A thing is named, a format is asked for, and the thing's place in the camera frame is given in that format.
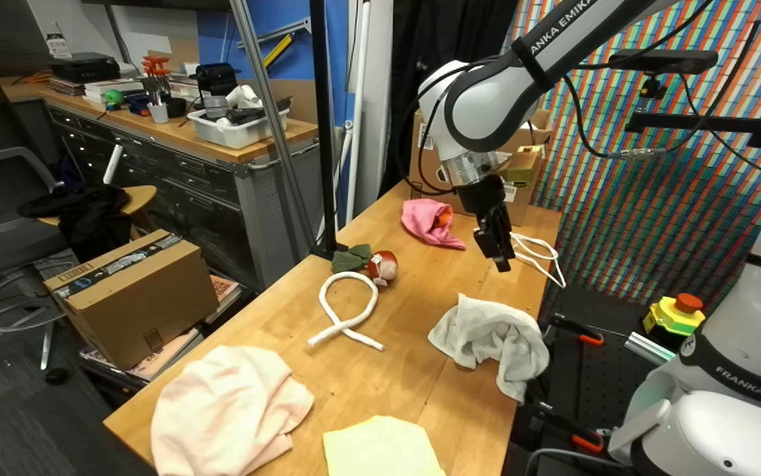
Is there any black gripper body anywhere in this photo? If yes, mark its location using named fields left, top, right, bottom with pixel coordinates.
left=459, top=175, right=510, bottom=239

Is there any pink cloth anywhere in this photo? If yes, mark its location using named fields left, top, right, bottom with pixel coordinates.
left=399, top=198, right=465, bottom=251

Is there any white cloth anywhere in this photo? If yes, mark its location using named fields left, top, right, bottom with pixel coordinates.
left=428, top=293, right=550, bottom=403

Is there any yellow-green microfiber cloth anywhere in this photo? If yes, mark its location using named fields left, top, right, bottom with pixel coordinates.
left=323, top=415, right=447, bottom=476

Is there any light pink garment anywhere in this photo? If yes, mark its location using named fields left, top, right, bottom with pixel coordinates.
left=150, top=347, right=315, bottom=476

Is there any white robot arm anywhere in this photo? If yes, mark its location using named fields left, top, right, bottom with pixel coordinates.
left=418, top=0, right=761, bottom=476

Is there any cardboard box on table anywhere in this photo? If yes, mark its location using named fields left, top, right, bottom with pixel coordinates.
left=410, top=117, right=553, bottom=218

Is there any red orange round object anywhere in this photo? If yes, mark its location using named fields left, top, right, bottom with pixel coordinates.
left=365, top=251, right=399, bottom=285

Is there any dark green cloth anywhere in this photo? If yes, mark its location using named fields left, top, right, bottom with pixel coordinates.
left=332, top=243, right=372, bottom=272

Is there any yellow red emergency button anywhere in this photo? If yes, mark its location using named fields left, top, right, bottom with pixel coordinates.
left=641, top=293, right=706, bottom=337

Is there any silver diagonal tripod leg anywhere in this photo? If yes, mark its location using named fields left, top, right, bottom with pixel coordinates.
left=229, top=0, right=315, bottom=251

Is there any wooden workbench with drawers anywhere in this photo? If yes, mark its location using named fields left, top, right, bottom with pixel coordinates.
left=2, top=80, right=319, bottom=289

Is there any black vertical pole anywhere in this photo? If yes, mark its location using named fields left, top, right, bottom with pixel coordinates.
left=309, top=0, right=340, bottom=259

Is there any white plastic bin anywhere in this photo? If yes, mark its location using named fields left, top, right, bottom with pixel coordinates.
left=188, top=110, right=272, bottom=149

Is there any round wooden stool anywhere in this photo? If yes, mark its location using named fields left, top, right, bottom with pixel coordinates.
left=36, top=183, right=160, bottom=231

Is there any cardboard box on floor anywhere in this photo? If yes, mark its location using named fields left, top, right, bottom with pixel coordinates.
left=45, top=231, right=217, bottom=367

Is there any black garment on stool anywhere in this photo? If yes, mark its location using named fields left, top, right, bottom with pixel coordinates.
left=18, top=186, right=131, bottom=261

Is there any grey office chair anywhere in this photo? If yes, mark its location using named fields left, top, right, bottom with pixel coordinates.
left=0, top=145, right=69, bottom=384

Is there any thick white rope loop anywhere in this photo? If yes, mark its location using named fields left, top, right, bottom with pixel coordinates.
left=304, top=269, right=385, bottom=355

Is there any black camera on mount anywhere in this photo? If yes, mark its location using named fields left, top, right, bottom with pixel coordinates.
left=611, top=50, right=719, bottom=73

